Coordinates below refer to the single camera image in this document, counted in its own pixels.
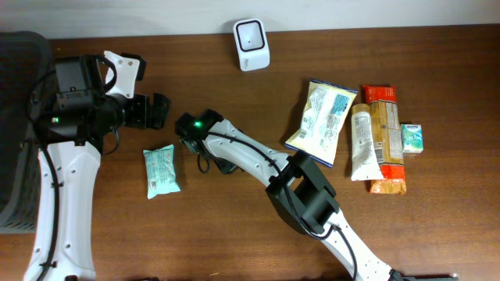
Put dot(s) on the grey plastic mesh basket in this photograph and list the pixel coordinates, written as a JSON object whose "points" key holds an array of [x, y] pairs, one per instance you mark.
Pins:
{"points": [[25, 57]]}

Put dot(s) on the light teal wipes packet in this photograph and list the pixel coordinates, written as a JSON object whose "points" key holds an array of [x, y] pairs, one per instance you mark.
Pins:
{"points": [[161, 175]]}

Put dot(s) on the cream snack bag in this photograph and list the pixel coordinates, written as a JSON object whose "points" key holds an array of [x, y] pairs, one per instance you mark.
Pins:
{"points": [[323, 117]]}

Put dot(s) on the teal tissue pack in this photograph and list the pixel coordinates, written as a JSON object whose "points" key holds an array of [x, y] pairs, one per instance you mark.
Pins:
{"points": [[412, 138]]}

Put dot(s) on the orange pasta bag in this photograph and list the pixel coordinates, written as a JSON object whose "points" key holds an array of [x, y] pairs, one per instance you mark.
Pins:
{"points": [[386, 132]]}

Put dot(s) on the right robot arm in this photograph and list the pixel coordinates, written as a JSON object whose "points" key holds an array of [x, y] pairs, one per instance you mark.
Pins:
{"points": [[298, 190]]}

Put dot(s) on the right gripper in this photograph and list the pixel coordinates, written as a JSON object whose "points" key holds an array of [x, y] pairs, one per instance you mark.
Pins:
{"points": [[188, 141]]}

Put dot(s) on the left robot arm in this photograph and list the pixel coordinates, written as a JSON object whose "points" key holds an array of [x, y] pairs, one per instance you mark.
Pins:
{"points": [[71, 109]]}

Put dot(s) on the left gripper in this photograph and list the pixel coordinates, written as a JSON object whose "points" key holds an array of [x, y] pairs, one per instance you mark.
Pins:
{"points": [[137, 110]]}

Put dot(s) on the white Pantene tube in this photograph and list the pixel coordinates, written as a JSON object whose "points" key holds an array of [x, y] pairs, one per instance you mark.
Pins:
{"points": [[364, 159]]}

